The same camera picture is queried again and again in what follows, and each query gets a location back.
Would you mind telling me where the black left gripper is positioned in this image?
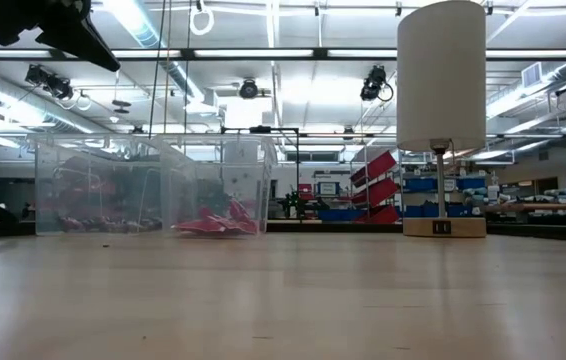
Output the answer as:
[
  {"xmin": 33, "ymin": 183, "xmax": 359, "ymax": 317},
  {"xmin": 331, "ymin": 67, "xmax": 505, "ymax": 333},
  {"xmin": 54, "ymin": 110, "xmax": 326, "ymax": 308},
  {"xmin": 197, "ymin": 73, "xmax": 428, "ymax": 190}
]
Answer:
[{"xmin": 0, "ymin": 0, "xmax": 122, "ymax": 73}]

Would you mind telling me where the brown Snickers mini bar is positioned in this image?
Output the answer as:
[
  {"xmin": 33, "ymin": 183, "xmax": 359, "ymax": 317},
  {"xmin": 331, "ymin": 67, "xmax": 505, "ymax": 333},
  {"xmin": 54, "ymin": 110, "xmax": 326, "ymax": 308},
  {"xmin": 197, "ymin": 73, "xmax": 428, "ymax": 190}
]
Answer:
[
  {"xmin": 123, "ymin": 218, "xmax": 162, "ymax": 234},
  {"xmin": 87, "ymin": 217, "xmax": 127, "ymax": 235},
  {"xmin": 57, "ymin": 216, "xmax": 88, "ymax": 234}
]

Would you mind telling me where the black overhead light bar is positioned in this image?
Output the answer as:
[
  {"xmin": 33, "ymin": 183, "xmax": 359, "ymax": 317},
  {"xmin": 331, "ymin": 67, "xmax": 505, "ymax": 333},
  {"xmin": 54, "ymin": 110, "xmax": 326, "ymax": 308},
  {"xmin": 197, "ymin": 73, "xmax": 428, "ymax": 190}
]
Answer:
[{"xmin": 0, "ymin": 47, "xmax": 566, "ymax": 63}]

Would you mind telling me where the white column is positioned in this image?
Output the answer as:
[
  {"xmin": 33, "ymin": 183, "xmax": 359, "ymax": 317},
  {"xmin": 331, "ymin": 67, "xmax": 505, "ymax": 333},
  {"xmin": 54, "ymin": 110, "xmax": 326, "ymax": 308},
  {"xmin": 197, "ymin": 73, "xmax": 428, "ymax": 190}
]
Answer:
[{"xmin": 222, "ymin": 139, "xmax": 263, "ymax": 201}]

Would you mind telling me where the small framed monitor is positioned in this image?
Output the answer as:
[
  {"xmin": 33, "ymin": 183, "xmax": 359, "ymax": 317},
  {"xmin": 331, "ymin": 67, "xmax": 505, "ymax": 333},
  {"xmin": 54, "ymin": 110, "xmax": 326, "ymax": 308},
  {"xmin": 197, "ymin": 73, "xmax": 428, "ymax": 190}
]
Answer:
[{"xmin": 316, "ymin": 180, "xmax": 341, "ymax": 198}]

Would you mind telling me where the low blue bin row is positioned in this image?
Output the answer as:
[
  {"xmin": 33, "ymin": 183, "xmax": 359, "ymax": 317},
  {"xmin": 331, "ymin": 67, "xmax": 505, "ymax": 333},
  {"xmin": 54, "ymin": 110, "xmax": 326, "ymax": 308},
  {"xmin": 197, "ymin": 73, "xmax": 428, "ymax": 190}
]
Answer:
[{"xmin": 316, "ymin": 208, "xmax": 370, "ymax": 223}]

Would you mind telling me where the white shade wooden base lamp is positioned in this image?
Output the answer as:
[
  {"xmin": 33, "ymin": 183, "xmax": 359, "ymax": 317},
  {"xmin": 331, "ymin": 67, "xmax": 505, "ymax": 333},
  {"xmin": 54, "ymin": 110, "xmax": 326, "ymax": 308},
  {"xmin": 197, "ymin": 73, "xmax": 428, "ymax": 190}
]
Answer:
[{"xmin": 396, "ymin": 0, "xmax": 488, "ymax": 239}]

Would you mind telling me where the blue storage bin shelf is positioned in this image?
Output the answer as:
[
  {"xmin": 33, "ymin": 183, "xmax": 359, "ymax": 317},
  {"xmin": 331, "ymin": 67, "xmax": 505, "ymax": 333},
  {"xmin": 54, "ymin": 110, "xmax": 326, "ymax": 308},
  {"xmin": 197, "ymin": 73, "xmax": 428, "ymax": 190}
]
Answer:
[{"xmin": 402, "ymin": 175, "xmax": 487, "ymax": 219}]

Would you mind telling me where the wooden workbench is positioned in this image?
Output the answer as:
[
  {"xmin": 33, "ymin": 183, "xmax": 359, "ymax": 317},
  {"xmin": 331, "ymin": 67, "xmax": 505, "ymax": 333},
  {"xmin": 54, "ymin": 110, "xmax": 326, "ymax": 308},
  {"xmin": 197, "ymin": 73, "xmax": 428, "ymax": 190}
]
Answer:
[{"xmin": 485, "ymin": 187, "xmax": 566, "ymax": 226}]

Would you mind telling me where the black hanging camera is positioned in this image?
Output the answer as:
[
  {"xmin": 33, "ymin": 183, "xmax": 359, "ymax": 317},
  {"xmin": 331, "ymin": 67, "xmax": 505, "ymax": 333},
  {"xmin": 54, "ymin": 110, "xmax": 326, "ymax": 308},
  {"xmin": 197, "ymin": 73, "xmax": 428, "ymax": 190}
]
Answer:
[
  {"xmin": 360, "ymin": 64, "xmax": 395, "ymax": 104},
  {"xmin": 238, "ymin": 77, "xmax": 260, "ymax": 100},
  {"xmin": 24, "ymin": 63, "xmax": 75, "ymax": 101}
]

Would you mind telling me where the silver ceiling duct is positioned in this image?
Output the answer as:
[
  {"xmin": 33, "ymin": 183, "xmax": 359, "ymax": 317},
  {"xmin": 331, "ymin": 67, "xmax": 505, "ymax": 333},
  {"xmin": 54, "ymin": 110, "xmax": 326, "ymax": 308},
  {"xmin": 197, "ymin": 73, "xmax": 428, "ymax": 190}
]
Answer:
[{"xmin": 102, "ymin": 0, "xmax": 209, "ymax": 101}]

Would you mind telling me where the black hanging cable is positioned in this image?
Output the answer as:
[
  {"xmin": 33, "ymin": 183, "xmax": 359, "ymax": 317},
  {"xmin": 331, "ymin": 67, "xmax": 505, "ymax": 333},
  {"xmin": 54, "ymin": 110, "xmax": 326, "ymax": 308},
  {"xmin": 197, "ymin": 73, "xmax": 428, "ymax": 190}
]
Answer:
[
  {"xmin": 147, "ymin": 0, "xmax": 168, "ymax": 137},
  {"xmin": 182, "ymin": 0, "xmax": 194, "ymax": 141}
]

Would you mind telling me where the white cable ring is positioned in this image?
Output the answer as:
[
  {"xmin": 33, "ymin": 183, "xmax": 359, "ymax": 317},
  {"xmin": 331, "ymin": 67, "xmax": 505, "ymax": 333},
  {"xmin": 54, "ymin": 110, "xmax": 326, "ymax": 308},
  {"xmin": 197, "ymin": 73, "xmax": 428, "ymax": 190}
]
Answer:
[{"xmin": 189, "ymin": 5, "xmax": 216, "ymax": 37}]

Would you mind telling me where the black metal stand frame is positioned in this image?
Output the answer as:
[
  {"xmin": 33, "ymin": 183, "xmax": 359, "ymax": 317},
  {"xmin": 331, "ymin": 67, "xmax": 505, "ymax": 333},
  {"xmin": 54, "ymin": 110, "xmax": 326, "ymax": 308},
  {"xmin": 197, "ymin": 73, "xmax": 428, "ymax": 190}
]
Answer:
[{"xmin": 219, "ymin": 125, "xmax": 301, "ymax": 201}]

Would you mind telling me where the white wall vent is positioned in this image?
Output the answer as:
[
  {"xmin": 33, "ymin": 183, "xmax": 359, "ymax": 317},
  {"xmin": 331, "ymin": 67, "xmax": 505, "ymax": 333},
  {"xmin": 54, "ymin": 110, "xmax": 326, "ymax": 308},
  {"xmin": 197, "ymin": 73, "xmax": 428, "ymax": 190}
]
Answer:
[{"xmin": 521, "ymin": 61, "xmax": 544, "ymax": 89}]

